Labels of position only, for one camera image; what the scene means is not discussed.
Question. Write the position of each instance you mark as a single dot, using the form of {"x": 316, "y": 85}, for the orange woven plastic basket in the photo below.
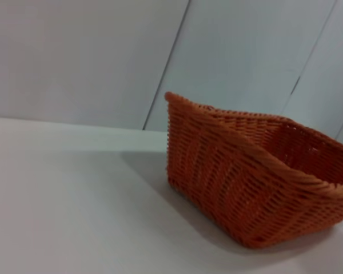
{"x": 231, "y": 182}

